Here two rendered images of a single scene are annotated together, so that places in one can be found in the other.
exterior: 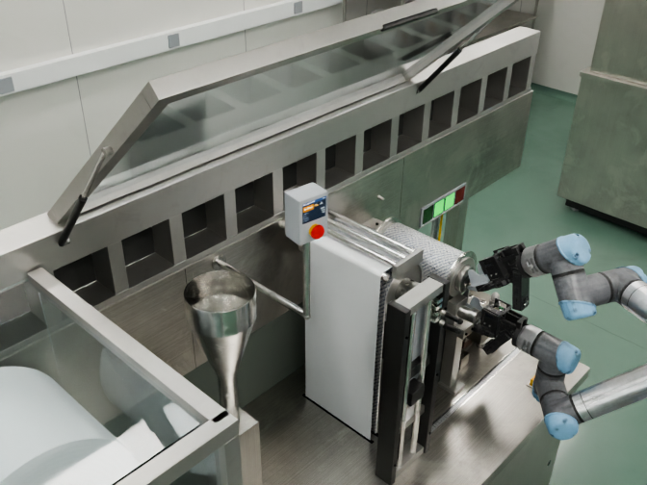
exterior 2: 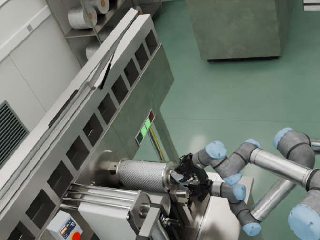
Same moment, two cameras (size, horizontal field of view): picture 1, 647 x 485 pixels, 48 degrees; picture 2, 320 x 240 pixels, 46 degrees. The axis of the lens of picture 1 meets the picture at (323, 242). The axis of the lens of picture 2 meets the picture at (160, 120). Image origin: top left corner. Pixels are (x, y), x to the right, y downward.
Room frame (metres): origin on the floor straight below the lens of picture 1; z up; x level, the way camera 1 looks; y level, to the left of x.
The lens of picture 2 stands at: (0.37, -0.28, 2.57)
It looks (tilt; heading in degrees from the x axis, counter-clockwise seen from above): 38 degrees down; 353
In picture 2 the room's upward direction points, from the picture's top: 22 degrees counter-clockwise
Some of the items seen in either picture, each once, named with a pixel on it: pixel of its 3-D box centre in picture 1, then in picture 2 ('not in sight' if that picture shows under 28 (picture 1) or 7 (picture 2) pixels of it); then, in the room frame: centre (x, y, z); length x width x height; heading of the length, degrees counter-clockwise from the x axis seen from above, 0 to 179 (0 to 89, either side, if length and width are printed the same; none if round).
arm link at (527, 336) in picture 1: (529, 340); (217, 189); (1.51, -0.55, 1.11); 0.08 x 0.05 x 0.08; 137
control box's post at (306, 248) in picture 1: (306, 276); not in sight; (1.23, 0.03, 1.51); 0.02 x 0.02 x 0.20
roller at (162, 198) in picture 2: not in sight; (142, 203); (1.60, -0.20, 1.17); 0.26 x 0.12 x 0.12; 47
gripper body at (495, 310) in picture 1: (504, 323); (201, 186); (1.57, -0.49, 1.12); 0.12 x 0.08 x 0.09; 47
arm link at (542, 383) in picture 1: (550, 385); (237, 205); (1.44, -0.61, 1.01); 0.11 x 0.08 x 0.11; 177
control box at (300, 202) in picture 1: (308, 215); (66, 230); (1.22, 0.03, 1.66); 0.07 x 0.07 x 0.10; 38
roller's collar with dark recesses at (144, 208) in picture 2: (412, 294); (148, 211); (1.40, -0.21, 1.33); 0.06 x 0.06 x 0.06; 47
